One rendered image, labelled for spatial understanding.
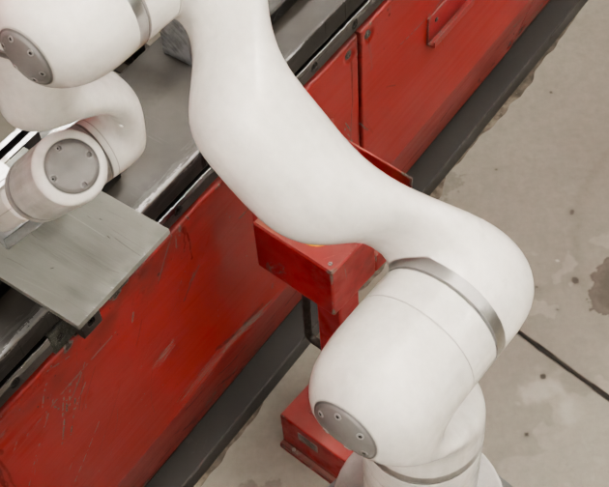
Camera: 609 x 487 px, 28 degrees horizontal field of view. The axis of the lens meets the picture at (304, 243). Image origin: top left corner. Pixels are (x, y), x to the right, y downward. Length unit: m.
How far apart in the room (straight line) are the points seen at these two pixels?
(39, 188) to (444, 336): 0.52
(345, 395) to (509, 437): 1.59
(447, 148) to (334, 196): 1.95
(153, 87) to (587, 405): 1.18
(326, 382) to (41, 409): 0.91
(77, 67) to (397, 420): 0.37
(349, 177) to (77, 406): 1.03
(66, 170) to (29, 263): 0.30
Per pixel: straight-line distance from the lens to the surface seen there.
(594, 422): 2.59
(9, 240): 1.61
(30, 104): 1.22
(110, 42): 0.93
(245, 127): 0.95
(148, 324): 1.97
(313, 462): 2.50
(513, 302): 1.04
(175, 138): 1.86
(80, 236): 1.61
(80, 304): 1.55
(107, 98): 1.29
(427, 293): 1.00
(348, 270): 1.85
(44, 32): 0.92
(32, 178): 1.33
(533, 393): 2.60
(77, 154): 1.33
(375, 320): 0.99
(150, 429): 2.18
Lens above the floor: 2.26
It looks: 54 degrees down
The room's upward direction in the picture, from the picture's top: 5 degrees counter-clockwise
